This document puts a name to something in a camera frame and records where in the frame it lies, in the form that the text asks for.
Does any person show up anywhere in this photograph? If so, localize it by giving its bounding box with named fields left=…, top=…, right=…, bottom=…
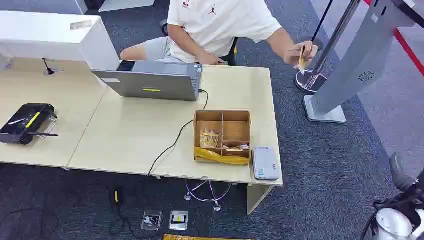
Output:
left=119, top=0, right=320, bottom=75

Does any yellow sheet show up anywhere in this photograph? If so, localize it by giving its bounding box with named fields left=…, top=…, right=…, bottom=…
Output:
left=161, top=233, right=253, bottom=240

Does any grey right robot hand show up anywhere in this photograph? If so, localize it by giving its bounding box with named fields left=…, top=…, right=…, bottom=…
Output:
left=388, top=151, right=417, bottom=192

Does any person's left hand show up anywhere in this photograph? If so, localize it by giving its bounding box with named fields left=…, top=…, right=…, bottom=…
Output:
left=283, top=40, right=320, bottom=71

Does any white cabinet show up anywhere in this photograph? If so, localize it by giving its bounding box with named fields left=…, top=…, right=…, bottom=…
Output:
left=0, top=10, right=121, bottom=72

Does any person's right hand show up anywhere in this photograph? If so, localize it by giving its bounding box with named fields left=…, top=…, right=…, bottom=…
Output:
left=196, top=52, right=226, bottom=66

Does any small stack of cards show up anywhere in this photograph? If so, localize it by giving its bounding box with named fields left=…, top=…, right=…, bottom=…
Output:
left=222, top=143, right=250, bottom=153

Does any black office chair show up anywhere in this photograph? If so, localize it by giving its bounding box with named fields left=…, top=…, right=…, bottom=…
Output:
left=160, top=18, right=240, bottom=67

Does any grey laptop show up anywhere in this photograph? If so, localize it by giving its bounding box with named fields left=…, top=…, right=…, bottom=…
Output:
left=91, top=60, right=204, bottom=103

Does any red barrier belt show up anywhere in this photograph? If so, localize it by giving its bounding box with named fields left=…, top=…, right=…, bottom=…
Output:
left=363, top=0, right=424, bottom=78

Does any wooden card box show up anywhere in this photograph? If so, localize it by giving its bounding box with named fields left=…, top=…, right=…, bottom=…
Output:
left=193, top=109, right=252, bottom=167

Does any thin black pole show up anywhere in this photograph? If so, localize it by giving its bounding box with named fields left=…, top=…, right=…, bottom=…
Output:
left=310, top=0, right=334, bottom=51

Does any black router with antennas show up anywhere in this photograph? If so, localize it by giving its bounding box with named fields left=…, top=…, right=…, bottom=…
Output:
left=0, top=103, right=60, bottom=146

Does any yellow tape strip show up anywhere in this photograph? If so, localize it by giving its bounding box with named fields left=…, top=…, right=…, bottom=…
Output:
left=194, top=147, right=250, bottom=166

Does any chrome stool base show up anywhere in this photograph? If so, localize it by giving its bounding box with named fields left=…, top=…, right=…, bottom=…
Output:
left=184, top=179, right=238, bottom=213

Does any silver floor socket open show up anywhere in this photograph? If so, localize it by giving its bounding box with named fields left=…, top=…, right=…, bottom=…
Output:
left=141, top=209, right=163, bottom=232

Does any chrome stanchion post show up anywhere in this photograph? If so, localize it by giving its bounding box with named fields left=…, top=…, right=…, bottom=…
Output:
left=295, top=0, right=363, bottom=95

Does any black laptop cable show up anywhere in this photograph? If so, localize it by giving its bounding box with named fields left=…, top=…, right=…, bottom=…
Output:
left=147, top=89, right=210, bottom=177

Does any grey kiosk stand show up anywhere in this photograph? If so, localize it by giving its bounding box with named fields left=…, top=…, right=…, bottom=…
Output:
left=303, top=0, right=424, bottom=124

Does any silver floor socket yellow label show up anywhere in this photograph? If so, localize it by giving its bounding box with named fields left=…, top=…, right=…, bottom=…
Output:
left=168, top=210, right=190, bottom=232

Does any white panel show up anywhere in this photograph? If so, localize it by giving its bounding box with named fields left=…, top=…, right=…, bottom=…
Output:
left=98, top=0, right=156, bottom=13

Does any yellow card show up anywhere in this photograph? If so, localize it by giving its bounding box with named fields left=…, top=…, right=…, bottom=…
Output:
left=298, top=44, right=308, bottom=75

